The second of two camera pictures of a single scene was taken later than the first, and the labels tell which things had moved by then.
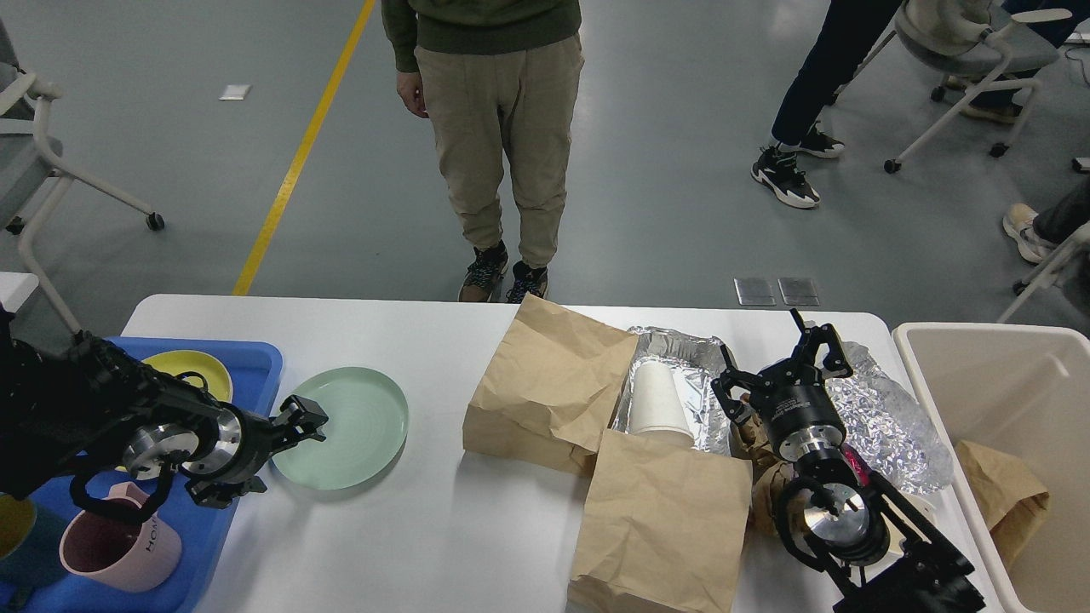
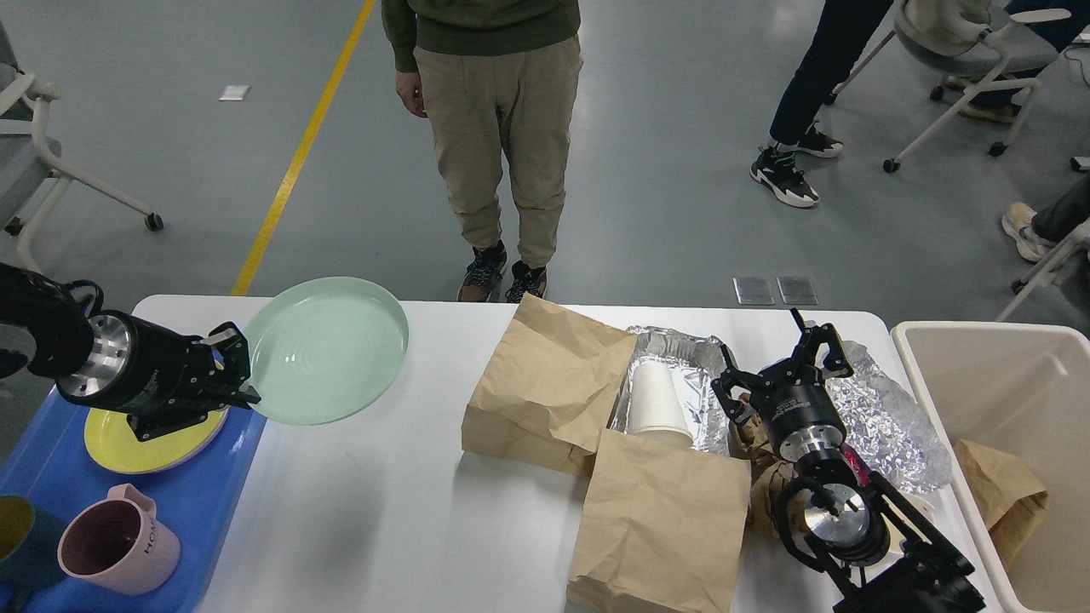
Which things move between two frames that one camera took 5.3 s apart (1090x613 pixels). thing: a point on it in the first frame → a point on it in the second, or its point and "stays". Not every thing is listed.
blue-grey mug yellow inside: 30,540 stays
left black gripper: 245,441 → 163,381
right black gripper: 801,414 stays
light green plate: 366,426 → 323,348
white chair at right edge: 1023,287 stays
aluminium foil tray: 697,361 stays
